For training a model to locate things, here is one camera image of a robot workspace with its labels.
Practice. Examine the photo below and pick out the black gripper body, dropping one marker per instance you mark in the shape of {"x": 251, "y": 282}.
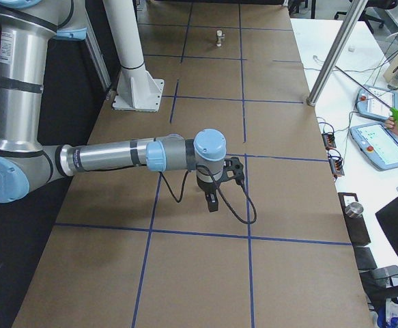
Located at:
{"x": 206, "y": 188}

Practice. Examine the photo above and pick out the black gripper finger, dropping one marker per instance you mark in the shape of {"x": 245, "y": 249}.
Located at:
{"x": 212, "y": 202}

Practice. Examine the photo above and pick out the white brass PPR valve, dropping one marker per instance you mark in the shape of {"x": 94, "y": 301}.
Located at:
{"x": 220, "y": 36}

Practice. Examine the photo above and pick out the green handled reacher grabber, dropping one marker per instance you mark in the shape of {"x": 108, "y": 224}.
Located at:
{"x": 392, "y": 109}

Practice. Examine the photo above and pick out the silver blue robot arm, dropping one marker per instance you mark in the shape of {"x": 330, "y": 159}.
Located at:
{"x": 25, "y": 164}

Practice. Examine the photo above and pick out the far orange black connector box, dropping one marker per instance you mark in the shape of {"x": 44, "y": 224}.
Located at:
{"x": 328, "y": 138}

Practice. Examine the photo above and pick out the orange black connector box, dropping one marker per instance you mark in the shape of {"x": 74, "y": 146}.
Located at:
{"x": 336, "y": 162}
{"x": 328, "y": 138}

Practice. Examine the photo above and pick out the near orange black connector box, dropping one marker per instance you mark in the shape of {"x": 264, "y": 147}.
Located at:
{"x": 336, "y": 162}

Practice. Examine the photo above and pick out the round steel weight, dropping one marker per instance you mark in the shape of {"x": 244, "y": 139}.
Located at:
{"x": 354, "y": 210}

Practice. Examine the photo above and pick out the near teach pendant tablet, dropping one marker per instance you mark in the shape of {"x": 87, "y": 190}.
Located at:
{"x": 378, "y": 144}

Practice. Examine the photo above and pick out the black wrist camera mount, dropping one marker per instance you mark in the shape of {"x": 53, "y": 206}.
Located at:
{"x": 233, "y": 169}

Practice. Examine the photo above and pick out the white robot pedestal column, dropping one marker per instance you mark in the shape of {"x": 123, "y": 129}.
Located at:
{"x": 136, "y": 89}

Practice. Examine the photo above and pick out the black flat base plate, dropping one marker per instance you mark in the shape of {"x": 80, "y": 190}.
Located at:
{"x": 356, "y": 227}

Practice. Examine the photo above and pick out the aluminium frame post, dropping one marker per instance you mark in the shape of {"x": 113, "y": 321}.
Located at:
{"x": 337, "y": 47}

